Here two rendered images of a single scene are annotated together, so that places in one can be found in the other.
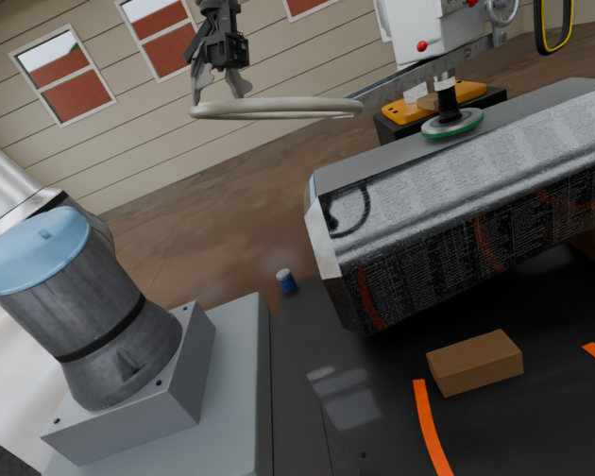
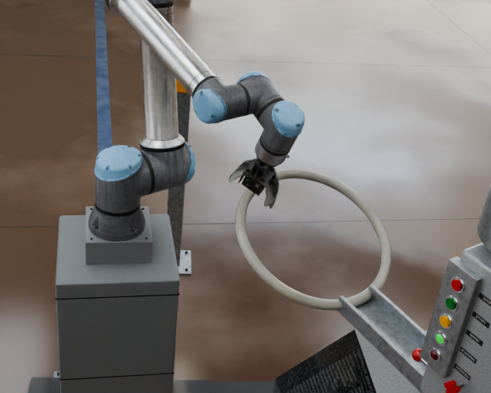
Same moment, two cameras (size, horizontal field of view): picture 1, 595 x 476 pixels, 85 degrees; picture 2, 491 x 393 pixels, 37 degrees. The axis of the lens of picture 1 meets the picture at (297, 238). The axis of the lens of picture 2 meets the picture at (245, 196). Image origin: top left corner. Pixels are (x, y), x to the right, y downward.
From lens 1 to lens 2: 2.07 m
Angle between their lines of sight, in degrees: 61
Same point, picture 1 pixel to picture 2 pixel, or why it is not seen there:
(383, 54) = not seen: outside the picture
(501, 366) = not seen: outside the picture
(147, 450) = (82, 249)
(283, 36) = not seen: outside the picture
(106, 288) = (109, 198)
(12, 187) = (154, 132)
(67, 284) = (100, 185)
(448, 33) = (428, 378)
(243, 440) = (69, 280)
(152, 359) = (100, 231)
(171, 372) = (96, 242)
